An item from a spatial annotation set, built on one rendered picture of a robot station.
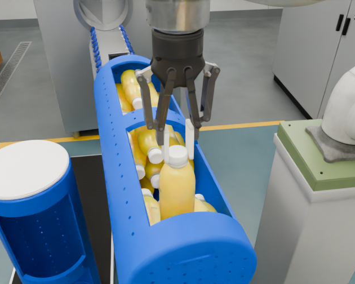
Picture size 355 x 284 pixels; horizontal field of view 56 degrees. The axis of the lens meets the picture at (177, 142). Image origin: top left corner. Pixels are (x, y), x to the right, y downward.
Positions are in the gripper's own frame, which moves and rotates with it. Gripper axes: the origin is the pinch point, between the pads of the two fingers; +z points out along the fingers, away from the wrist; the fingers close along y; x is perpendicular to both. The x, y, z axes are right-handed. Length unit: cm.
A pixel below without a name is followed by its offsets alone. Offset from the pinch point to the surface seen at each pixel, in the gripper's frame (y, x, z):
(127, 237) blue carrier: 10.9, 3.2, 18.8
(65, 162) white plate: 26, -42, 33
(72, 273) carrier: 31, -32, 76
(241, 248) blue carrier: -9.7, 11.1, 19.0
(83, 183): 31, -131, 120
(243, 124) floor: -113, -191, 133
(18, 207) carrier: 39, -30, 37
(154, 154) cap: 0.5, -21.8, 19.1
